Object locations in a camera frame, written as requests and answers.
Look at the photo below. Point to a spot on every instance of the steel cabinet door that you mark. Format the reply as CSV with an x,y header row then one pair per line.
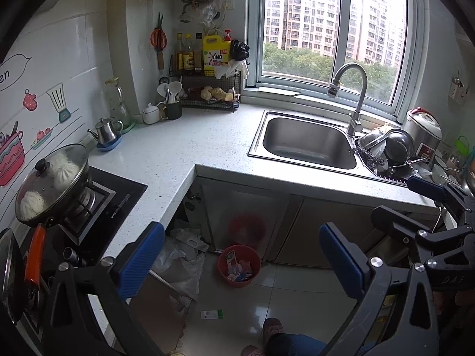
x,y
230,207
334,233

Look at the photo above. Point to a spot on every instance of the dark mug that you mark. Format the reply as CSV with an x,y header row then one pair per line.
x,y
173,110

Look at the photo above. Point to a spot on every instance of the aluminium frame window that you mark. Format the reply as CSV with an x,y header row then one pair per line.
x,y
345,26

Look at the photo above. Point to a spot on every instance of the pan with glass lid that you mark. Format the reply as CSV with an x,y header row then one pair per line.
x,y
35,252

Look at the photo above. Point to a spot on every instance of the stainless steel sink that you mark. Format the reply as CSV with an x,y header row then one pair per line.
x,y
308,144

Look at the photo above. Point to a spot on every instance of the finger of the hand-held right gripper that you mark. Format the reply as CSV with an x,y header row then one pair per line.
x,y
393,218
426,189

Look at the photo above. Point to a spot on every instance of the white plastic spatula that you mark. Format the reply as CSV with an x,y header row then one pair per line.
x,y
175,88

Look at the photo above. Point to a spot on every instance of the red plastic bin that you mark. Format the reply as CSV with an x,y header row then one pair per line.
x,y
237,284

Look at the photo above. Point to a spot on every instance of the green coaster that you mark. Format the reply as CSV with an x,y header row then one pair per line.
x,y
130,128

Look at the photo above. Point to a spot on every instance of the oven mitt wall sticker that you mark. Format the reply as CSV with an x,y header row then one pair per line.
x,y
29,100

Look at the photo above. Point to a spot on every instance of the brown cabinet door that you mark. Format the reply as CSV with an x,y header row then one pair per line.
x,y
163,311

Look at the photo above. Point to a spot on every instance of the white plastic spoon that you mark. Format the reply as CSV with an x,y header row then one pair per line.
x,y
163,91

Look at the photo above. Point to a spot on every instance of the person's right hand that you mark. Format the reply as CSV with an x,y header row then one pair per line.
x,y
451,304

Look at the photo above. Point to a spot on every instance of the black gas stove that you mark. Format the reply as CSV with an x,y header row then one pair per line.
x,y
118,200

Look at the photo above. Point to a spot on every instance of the dark sauce bottle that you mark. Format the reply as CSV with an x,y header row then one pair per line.
x,y
199,55

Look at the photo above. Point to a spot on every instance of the white lidded jar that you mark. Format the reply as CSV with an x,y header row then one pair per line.
x,y
151,114

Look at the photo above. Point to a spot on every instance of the trash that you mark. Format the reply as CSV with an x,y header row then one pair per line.
x,y
245,268

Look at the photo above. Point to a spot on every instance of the yellow detergent jug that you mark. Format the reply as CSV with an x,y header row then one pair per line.
x,y
216,56

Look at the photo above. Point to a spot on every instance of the speech bubble wall sticker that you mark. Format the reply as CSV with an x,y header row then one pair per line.
x,y
15,72

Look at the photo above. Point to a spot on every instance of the pink patterned slipper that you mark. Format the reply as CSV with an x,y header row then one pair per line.
x,y
272,328
252,351

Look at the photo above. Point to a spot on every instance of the black wok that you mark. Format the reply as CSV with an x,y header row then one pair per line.
x,y
9,274

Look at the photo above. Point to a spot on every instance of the clear plastic bag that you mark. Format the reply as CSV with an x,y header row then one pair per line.
x,y
202,14

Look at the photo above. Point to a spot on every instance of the white crumpled plastic bag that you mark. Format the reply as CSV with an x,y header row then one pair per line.
x,y
232,68

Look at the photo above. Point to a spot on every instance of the white plates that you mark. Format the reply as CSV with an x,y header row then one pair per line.
x,y
441,172

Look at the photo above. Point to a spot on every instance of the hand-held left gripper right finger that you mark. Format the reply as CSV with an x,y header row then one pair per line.
x,y
341,256

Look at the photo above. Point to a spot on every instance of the glass carafe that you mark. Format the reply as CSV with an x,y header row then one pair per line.
x,y
118,107

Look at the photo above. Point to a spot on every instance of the steel scouring pad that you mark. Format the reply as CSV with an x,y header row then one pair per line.
x,y
367,157

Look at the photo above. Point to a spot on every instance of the white green card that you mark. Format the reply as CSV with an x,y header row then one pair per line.
x,y
212,314

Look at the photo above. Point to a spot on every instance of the white steamed bun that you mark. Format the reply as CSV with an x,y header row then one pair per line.
x,y
65,165
33,202

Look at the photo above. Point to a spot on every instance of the stove knob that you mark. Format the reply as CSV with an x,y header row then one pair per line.
x,y
70,256

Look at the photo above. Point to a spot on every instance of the fruit tray wall sticker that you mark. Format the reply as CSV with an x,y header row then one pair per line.
x,y
40,138

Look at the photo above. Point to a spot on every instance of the white wall socket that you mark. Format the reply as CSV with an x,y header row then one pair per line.
x,y
227,2

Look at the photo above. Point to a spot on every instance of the pale ginger piece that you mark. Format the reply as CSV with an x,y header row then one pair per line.
x,y
206,92
219,93
230,97

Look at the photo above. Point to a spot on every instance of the steel rice cooker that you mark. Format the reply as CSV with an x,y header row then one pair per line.
x,y
423,131

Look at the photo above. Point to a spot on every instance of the person's right leg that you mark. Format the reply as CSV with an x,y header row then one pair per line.
x,y
297,345

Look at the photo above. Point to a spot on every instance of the amber sauce bottle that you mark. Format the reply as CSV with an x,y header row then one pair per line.
x,y
189,56
180,55

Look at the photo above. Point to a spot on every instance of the large white woven sack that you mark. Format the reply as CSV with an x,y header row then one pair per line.
x,y
178,272

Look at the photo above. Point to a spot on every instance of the pink pot wall sticker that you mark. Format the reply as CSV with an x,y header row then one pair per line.
x,y
11,157

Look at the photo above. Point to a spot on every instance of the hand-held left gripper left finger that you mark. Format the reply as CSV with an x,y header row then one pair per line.
x,y
143,256

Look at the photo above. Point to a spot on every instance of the steel teapot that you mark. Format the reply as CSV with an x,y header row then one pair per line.
x,y
105,131

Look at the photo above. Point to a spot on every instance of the blue dish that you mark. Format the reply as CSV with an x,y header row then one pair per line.
x,y
109,146

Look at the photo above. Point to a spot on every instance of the steel kitchen faucet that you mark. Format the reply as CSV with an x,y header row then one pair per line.
x,y
358,115

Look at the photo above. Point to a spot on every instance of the glass pan lid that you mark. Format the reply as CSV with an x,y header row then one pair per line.
x,y
41,165

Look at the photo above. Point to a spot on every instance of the black plastic bag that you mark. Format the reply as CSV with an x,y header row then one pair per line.
x,y
239,50

